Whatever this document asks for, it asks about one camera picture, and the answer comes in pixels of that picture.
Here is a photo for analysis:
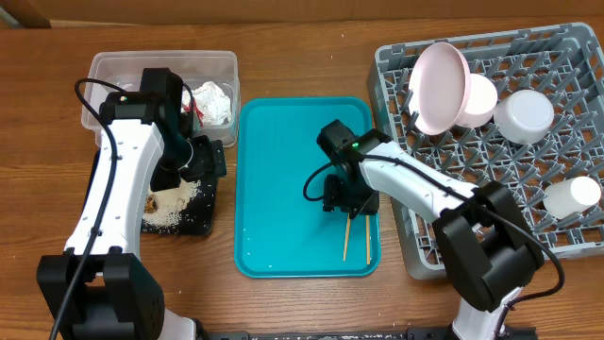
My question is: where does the wooden chopstick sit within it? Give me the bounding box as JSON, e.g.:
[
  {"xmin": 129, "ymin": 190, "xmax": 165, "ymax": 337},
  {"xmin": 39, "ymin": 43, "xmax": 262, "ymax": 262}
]
[
  {"xmin": 343, "ymin": 214, "xmax": 352, "ymax": 262},
  {"xmin": 365, "ymin": 214, "xmax": 372, "ymax": 265}
]

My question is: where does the white paper napkin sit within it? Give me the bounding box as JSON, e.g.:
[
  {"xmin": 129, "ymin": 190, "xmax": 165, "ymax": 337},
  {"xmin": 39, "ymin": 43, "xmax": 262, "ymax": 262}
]
[{"xmin": 182, "ymin": 81, "xmax": 232, "ymax": 127}]

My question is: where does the red snack wrapper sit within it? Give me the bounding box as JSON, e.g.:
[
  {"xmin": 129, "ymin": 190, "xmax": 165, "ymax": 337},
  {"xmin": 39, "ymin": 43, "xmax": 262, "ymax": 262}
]
[{"xmin": 182, "ymin": 103, "xmax": 203, "ymax": 128}]

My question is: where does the brown food scrap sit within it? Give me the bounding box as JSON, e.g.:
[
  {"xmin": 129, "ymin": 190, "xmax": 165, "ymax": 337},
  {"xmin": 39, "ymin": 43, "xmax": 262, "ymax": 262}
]
[{"xmin": 143, "ymin": 195, "xmax": 158, "ymax": 213}]

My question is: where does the large pink plate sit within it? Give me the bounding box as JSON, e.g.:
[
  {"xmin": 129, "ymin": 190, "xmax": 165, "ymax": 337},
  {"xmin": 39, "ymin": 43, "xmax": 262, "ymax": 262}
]
[{"xmin": 409, "ymin": 42, "xmax": 470, "ymax": 135}]

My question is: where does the pink bowl with rice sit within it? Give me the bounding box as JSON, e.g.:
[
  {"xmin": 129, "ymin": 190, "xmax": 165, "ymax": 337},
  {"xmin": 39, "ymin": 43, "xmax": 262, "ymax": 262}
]
[{"xmin": 456, "ymin": 74, "xmax": 498, "ymax": 128}]

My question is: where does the grey-green bowl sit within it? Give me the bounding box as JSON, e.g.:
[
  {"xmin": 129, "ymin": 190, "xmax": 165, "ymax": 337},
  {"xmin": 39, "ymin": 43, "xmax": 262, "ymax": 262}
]
[{"xmin": 494, "ymin": 90, "xmax": 554, "ymax": 145}]

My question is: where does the white cup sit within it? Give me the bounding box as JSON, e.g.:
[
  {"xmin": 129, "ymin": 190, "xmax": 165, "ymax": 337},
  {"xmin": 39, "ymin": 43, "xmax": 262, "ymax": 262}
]
[{"xmin": 543, "ymin": 177, "xmax": 602, "ymax": 219}]

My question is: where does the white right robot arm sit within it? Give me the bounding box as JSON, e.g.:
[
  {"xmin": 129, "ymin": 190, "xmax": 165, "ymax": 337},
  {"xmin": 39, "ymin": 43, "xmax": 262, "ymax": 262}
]
[{"xmin": 317, "ymin": 126, "xmax": 544, "ymax": 339}]

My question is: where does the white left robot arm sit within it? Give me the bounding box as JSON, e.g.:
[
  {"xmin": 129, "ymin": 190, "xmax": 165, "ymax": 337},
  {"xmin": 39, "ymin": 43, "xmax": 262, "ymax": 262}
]
[{"xmin": 37, "ymin": 91, "xmax": 227, "ymax": 339}]

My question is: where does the black waste tray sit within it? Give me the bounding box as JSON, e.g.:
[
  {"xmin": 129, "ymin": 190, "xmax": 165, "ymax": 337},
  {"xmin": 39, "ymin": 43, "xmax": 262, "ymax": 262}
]
[{"xmin": 87, "ymin": 150, "xmax": 221, "ymax": 236}]

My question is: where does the clear plastic waste bin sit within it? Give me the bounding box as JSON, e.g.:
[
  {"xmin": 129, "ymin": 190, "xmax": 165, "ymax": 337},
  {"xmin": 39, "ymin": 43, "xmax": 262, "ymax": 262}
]
[{"xmin": 89, "ymin": 50, "xmax": 241, "ymax": 147}]

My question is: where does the grey dishwasher rack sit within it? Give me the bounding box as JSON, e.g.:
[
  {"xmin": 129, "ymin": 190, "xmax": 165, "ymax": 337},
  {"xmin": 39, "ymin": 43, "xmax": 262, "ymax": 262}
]
[{"xmin": 367, "ymin": 23, "xmax": 603, "ymax": 259}]

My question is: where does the spilled rice pile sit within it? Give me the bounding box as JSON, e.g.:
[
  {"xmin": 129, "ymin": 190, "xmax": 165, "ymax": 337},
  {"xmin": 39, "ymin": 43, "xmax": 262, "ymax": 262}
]
[{"xmin": 141, "ymin": 181, "xmax": 216, "ymax": 232}]

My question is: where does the teal plastic tray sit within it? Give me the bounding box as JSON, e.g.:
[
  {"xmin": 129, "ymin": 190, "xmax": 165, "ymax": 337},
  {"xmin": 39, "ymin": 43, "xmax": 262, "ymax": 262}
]
[{"xmin": 234, "ymin": 96, "xmax": 381, "ymax": 279}]

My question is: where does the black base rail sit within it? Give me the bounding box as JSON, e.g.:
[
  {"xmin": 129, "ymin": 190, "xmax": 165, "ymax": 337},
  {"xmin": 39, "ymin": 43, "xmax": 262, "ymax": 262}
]
[{"xmin": 197, "ymin": 325, "xmax": 539, "ymax": 340}]

